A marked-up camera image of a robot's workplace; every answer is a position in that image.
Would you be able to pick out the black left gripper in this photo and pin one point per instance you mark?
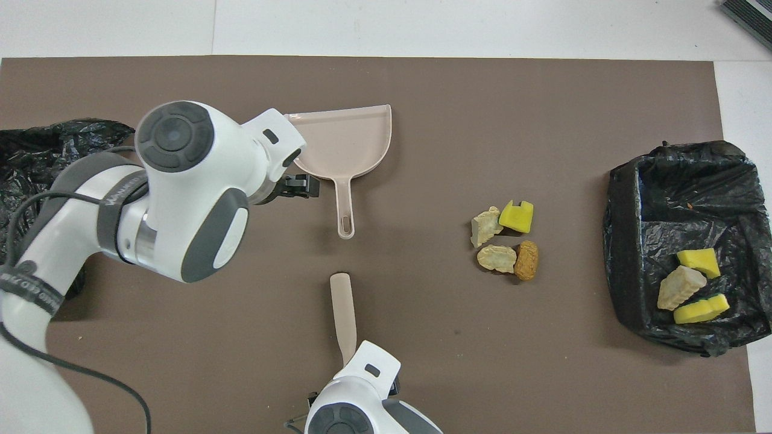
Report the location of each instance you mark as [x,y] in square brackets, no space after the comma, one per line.
[274,191]

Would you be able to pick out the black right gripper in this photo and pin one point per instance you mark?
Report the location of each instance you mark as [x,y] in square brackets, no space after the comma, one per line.
[395,386]

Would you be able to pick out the beige plastic dustpan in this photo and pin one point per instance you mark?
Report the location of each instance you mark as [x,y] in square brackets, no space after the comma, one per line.
[350,144]

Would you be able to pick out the beige hand brush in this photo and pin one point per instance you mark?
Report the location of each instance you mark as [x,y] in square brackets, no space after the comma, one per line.
[342,313]

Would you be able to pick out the beige oval foam piece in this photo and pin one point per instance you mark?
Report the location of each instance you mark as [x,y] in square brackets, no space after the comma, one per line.
[496,258]

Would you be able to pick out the brown nugget trash piece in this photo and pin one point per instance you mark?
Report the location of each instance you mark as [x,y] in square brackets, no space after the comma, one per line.
[526,260]

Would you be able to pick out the beige layered foam piece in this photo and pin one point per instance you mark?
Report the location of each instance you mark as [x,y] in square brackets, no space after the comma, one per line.
[485,226]

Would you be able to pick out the notched yellow green sponge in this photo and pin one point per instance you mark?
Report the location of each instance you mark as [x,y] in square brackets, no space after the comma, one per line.
[516,218]

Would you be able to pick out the beige rock-like foam chunk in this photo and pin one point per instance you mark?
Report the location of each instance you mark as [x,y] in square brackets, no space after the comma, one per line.
[678,289]

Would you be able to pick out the long yellow green sponge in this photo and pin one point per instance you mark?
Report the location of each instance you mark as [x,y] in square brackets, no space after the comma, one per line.
[699,310]

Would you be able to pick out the yellow wedge sponge piece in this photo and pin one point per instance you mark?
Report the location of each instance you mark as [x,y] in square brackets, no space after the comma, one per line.
[699,261]

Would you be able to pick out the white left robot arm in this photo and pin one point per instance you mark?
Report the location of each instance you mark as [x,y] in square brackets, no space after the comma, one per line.
[181,193]

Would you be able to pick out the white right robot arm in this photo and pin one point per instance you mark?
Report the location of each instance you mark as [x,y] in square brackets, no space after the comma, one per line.
[362,398]

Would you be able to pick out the pink bin with black bag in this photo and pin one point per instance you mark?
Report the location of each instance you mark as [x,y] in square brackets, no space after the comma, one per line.
[36,157]

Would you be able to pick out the brown table mat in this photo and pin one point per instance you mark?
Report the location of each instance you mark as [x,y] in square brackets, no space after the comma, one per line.
[482,120]

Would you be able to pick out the grey ribbed device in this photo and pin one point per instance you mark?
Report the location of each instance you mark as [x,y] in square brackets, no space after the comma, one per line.
[754,15]

